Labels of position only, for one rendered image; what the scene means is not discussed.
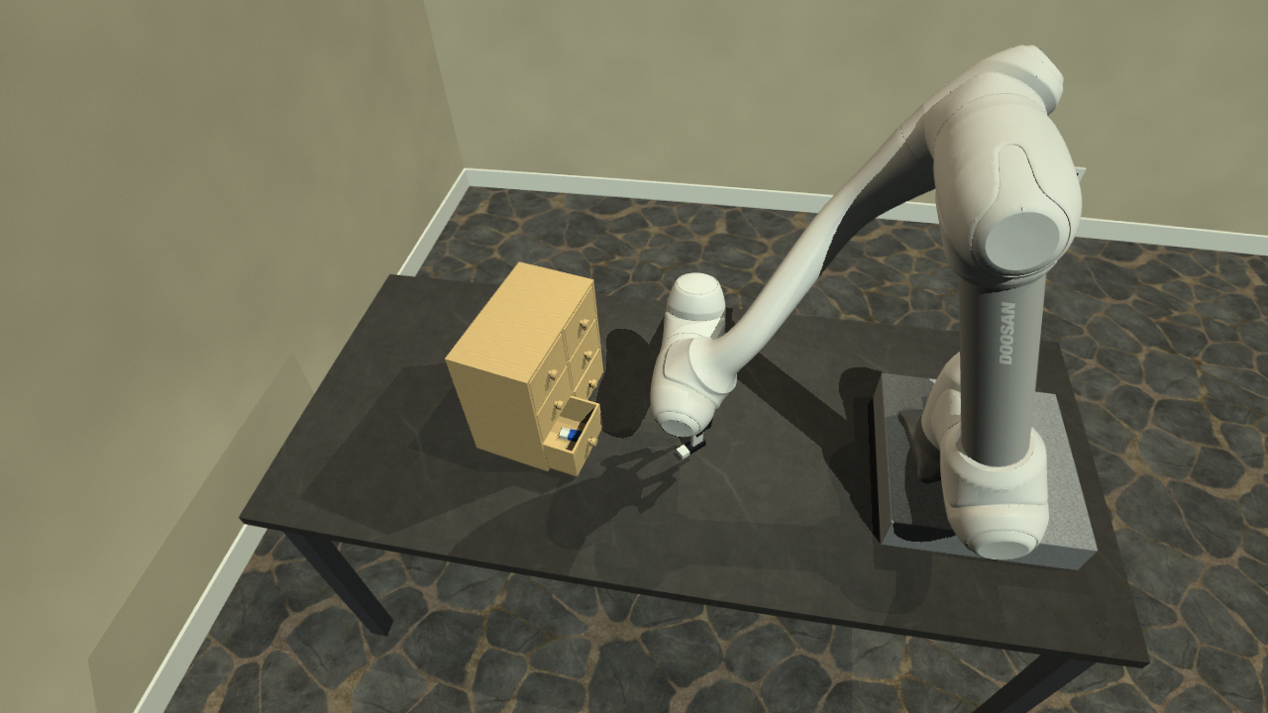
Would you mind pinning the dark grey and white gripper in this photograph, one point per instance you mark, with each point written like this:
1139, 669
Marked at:
696, 439

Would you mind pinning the tan wooden chest of drawers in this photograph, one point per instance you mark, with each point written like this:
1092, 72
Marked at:
493, 362

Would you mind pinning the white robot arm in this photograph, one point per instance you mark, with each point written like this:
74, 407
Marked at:
1009, 203

